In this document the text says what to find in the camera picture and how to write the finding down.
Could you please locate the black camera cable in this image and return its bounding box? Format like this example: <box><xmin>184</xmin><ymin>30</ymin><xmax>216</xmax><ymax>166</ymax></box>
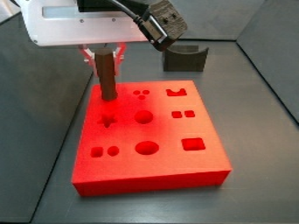
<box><xmin>105</xmin><ymin>0</ymin><xmax>145</xmax><ymax>25</ymax></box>

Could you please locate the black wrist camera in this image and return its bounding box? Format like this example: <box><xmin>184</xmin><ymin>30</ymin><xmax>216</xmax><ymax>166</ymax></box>
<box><xmin>137</xmin><ymin>0</ymin><xmax>187</xmax><ymax>52</ymax></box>

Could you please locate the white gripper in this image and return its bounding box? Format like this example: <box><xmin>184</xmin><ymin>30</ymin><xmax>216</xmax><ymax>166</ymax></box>
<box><xmin>14</xmin><ymin>0</ymin><xmax>145</xmax><ymax>75</ymax></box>

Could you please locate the grey curved cradle block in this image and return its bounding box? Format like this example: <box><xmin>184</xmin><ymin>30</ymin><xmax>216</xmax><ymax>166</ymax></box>
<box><xmin>163</xmin><ymin>45</ymin><xmax>209</xmax><ymax>72</ymax></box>

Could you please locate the red foam shape board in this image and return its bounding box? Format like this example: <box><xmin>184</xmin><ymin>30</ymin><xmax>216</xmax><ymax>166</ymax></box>
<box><xmin>71</xmin><ymin>80</ymin><xmax>231</xmax><ymax>196</ymax></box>

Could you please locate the brown hexagon wooden rod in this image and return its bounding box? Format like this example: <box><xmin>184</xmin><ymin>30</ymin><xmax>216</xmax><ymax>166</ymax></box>
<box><xmin>95</xmin><ymin>47</ymin><xmax>117</xmax><ymax>102</ymax></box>

